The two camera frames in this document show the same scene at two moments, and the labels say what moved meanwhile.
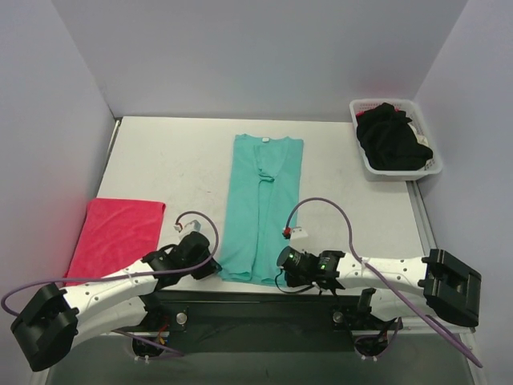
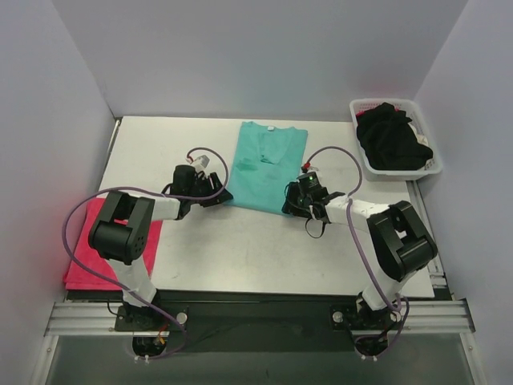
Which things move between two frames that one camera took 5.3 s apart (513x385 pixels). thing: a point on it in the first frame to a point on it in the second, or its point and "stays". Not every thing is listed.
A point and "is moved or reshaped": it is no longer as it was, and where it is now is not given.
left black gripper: x=207 y=266 to x=209 y=188
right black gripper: x=286 y=270 to x=295 y=201
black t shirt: x=388 y=141 stays
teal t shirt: x=263 y=208 is moved or reshaped
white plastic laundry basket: x=433 y=167 stays
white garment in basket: x=420 y=138 stays
